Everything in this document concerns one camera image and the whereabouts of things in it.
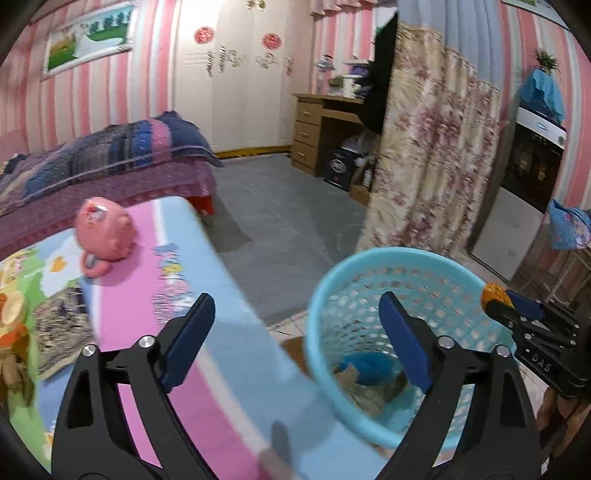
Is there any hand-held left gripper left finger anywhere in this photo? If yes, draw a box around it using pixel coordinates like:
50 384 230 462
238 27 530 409
52 292 218 480

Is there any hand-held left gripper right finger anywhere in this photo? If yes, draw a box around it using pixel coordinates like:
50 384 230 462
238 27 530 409
376 292 541 480

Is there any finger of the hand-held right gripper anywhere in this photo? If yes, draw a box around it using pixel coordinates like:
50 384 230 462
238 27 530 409
484 300 523 331
505 290 546 322

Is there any tangerine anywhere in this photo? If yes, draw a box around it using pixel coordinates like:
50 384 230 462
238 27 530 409
481 282 513 310

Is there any large brown paper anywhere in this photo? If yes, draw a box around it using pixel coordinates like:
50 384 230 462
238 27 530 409
337 364 407 416

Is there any light blue plastic basket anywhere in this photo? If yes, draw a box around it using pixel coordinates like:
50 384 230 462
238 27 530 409
307 247 518 450

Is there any patterned grey cloth piece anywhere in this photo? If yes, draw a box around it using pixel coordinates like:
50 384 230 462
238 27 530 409
32 286 93 379

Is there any orange plastic wrapper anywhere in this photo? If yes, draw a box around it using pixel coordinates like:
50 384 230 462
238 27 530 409
0 323 28 349

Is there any small white bowl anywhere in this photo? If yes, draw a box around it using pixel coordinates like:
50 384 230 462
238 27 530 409
0 293 25 326

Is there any person's right hand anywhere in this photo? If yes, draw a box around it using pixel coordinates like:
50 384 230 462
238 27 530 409
536 388 591 467

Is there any blue crumpled plastic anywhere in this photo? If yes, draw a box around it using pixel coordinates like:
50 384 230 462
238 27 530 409
342 353 393 386

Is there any cartoon printed tablecloth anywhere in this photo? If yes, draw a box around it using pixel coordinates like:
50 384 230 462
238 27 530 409
0 196 389 480

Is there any blue printed bag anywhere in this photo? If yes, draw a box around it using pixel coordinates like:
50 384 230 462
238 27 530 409
547 198 591 252

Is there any white black-door refrigerator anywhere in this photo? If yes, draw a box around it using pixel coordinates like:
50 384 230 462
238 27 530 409
466 106 568 282

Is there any pink pig mug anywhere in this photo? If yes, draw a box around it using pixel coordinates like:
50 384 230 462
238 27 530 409
75 197 137 279

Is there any brown cardboard box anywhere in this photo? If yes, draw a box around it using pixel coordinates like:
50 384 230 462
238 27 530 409
348 157 377 206

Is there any blue floral curtain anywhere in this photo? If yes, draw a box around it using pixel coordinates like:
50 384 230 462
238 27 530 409
355 0 518 259

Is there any pink bed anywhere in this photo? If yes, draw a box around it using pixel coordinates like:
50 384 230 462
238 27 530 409
0 111 225 259

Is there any black box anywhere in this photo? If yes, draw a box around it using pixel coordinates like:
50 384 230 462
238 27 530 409
323 147 358 192

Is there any blue cloth cover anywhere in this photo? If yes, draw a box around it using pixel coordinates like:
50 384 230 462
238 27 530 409
517 69 566 125

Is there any patchwork blanket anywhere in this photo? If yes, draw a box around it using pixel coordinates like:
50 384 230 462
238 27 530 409
0 112 225 217

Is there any wooden desk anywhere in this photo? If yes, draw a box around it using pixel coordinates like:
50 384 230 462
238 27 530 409
292 92 370 178

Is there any small green plant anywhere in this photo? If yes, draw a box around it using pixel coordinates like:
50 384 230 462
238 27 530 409
533 48 559 75

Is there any white wardrobe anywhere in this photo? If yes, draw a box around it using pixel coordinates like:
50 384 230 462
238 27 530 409
173 0 319 155

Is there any dark cloth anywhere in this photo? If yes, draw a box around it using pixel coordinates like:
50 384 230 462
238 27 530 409
362 14 399 137

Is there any desk lamp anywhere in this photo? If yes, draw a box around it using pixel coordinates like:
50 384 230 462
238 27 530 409
314 54 335 95

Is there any pink curtain valance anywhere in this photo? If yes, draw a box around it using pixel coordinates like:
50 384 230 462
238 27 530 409
309 0 398 14

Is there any framed wall picture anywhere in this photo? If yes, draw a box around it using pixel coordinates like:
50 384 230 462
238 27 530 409
41 2 137 75

